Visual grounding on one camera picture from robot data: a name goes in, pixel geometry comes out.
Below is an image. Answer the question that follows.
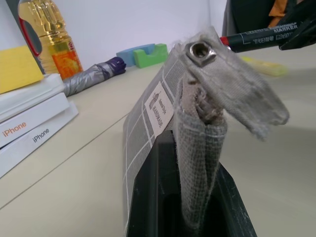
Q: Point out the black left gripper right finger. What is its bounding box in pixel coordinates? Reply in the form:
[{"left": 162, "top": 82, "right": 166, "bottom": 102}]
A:
[{"left": 209, "top": 161, "right": 258, "bottom": 237}]

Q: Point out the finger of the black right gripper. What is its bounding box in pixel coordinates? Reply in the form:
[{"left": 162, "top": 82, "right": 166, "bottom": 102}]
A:
[
  {"left": 278, "top": 17, "right": 316, "bottom": 51},
  {"left": 281, "top": 0, "right": 316, "bottom": 25}
]

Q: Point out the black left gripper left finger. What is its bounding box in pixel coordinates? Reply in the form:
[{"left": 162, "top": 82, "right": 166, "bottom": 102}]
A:
[{"left": 128, "top": 130, "right": 188, "bottom": 237}]

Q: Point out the black marker with red cap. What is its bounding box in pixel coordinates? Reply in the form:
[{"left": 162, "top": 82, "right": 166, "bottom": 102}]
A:
[{"left": 219, "top": 22, "right": 305, "bottom": 53}]

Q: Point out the grey grid fabric pouch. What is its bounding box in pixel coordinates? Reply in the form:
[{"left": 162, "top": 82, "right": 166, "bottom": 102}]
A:
[{"left": 122, "top": 24, "right": 290, "bottom": 237}]

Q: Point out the yellow highlighter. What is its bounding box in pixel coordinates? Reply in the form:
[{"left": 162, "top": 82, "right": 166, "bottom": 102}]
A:
[{"left": 240, "top": 56, "right": 288, "bottom": 78}]

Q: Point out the orange cloth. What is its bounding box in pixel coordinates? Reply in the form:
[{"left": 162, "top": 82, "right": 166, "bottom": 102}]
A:
[{"left": 267, "top": 0, "right": 290, "bottom": 28}]

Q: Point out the dark grey chair back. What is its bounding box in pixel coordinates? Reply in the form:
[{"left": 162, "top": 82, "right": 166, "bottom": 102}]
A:
[{"left": 221, "top": 0, "right": 292, "bottom": 38}]

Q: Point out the white iPhone box grey print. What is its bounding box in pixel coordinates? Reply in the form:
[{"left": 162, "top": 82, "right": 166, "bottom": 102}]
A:
[{"left": 0, "top": 100, "right": 80, "bottom": 179}]

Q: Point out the folded grey purple umbrella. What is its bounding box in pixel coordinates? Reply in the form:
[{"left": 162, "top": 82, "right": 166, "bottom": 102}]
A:
[{"left": 62, "top": 56, "right": 127, "bottom": 97}]

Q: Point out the green foam block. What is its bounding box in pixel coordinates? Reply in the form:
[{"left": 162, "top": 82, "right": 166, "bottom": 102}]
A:
[{"left": 133, "top": 42, "right": 169, "bottom": 70}]

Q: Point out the blue foam block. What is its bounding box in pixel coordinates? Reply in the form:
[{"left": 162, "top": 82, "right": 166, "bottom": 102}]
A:
[{"left": 116, "top": 42, "right": 155, "bottom": 67}]

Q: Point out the white iPhone box orange print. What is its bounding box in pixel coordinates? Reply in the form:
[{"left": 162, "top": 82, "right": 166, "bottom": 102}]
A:
[{"left": 0, "top": 92, "right": 71, "bottom": 149}]

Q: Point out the plain white box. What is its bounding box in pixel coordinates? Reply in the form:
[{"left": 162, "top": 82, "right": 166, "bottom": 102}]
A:
[{"left": 0, "top": 73, "right": 67, "bottom": 117}]

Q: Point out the yellow cooking oil bottle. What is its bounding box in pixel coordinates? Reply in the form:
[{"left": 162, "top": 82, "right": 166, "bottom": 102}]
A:
[{"left": 18, "top": 0, "right": 83, "bottom": 80}]

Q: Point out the yellow block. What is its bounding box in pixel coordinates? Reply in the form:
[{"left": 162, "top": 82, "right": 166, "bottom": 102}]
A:
[{"left": 0, "top": 45, "right": 45, "bottom": 95}]

